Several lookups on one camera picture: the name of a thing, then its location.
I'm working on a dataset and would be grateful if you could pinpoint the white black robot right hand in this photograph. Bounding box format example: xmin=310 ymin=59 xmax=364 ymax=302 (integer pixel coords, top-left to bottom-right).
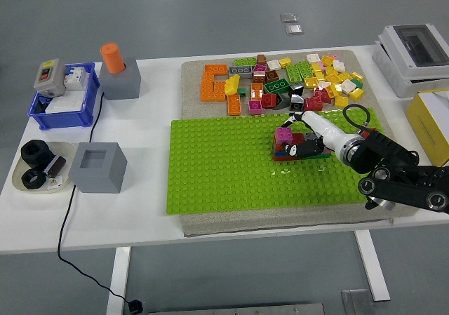
xmin=281 ymin=109 xmax=355 ymax=159

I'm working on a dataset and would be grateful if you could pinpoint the dark grey sloped brick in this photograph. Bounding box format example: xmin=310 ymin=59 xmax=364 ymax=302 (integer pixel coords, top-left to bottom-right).
xmin=273 ymin=93 xmax=289 ymax=111

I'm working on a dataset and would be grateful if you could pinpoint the dark green brick with circles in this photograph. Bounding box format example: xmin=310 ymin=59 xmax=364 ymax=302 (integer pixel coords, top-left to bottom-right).
xmin=263 ymin=79 xmax=291 ymax=94

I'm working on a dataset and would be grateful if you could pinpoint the grey brick with circles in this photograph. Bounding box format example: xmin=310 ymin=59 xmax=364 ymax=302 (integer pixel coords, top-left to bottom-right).
xmin=229 ymin=65 xmax=254 ymax=79

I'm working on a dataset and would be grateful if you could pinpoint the yellow sloped toy brick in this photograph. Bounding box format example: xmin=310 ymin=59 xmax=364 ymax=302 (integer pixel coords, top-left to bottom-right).
xmin=224 ymin=74 xmax=241 ymax=95

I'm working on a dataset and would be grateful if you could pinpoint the green studded baseplate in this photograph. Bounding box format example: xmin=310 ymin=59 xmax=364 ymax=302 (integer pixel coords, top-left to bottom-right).
xmin=165 ymin=107 xmax=390 ymax=216

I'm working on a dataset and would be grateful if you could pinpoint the white junction box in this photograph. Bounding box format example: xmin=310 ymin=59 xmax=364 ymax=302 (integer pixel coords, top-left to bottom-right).
xmin=371 ymin=40 xmax=449 ymax=99

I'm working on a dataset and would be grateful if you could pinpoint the yellow cardboard box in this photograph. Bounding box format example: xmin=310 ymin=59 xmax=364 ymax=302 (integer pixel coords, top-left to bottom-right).
xmin=406 ymin=89 xmax=449 ymax=168

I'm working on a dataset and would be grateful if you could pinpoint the grey-brown foam mat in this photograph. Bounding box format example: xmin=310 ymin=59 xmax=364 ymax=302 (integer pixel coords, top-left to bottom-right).
xmin=180 ymin=49 xmax=424 ymax=238

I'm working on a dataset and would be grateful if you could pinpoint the white table leg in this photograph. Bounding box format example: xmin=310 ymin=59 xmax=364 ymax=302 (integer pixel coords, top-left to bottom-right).
xmin=106 ymin=246 xmax=133 ymax=315
xmin=353 ymin=229 xmax=392 ymax=302

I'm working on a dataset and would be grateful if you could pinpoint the square grey metal plate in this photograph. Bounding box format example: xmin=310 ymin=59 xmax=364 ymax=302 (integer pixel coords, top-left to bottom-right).
xmin=342 ymin=288 xmax=373 ymax=315

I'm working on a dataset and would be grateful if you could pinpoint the long grey metal plate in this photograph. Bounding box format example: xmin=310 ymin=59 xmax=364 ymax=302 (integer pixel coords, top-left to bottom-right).
xmin=147 ymin=302 xmax=326 ymax=315

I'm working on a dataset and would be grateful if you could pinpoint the grey block with round hole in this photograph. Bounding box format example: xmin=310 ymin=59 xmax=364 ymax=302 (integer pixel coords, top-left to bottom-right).
xmin=99 ymin=56 xmax=142 ymax=101

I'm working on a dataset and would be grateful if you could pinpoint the orange cylinder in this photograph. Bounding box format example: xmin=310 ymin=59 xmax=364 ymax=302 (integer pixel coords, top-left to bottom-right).
xmin=100 ymin=42 xmax=126 ymax=74

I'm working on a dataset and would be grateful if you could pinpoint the grey cube with square hole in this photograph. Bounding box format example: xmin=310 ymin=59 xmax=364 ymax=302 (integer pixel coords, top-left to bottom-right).
xmin=67 ymin=142 xmax=128 ymax=194

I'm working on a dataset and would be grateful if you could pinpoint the white circuit breaker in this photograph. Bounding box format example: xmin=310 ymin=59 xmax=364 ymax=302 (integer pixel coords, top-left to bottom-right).
xmin=62 ymin=65 xmax=88 ymax=92

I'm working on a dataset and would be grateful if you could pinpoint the beige tray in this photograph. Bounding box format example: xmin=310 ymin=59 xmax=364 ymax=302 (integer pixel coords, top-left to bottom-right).
xmin=11 ymin=140 xmax=78 ymax=194

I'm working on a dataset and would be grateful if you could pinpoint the blue plastic bin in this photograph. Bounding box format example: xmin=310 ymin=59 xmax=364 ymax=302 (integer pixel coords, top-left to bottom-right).
xmin=27 ymin=62 xmax=101 ymax=131

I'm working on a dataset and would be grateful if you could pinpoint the dark brown roll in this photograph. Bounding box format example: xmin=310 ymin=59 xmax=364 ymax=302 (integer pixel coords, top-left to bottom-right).
xmin=41 ymin=154 xmax=67 ymax=177

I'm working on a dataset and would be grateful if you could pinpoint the white warning label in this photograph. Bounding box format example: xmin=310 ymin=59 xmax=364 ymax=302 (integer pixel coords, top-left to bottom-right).
xmin=46 ymin=175 xmax=65 ymax=191

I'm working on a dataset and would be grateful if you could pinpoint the large black nut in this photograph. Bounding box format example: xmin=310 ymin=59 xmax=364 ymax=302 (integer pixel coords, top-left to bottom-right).
xmin=20 ymin=139 xmax=53 ymax=164

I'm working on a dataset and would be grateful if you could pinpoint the black part in bin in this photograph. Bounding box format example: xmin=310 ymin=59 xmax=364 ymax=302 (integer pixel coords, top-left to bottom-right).
xmin=34 ymin=95 xmax=53 ymax=114

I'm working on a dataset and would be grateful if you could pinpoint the small black nut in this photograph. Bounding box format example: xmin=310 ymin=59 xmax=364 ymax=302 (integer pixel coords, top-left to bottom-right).
xmin=20 ymin=169 xmax=47 ymax=191

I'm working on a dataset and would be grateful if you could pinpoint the white flat switch panel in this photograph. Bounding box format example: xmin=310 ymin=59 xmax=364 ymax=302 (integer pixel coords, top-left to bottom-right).
xmin=45 ymin=95 xmax=85 ymax=114

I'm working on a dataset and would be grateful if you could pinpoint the black power cable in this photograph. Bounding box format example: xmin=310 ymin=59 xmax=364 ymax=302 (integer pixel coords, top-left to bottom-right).
xmin=57 ymin=91 xmax=131 ymax=304

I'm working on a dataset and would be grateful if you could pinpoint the grey push-button switch box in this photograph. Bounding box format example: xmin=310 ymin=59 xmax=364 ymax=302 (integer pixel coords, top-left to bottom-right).
xmin=33 ymin=58 xmax=67 ymax=98

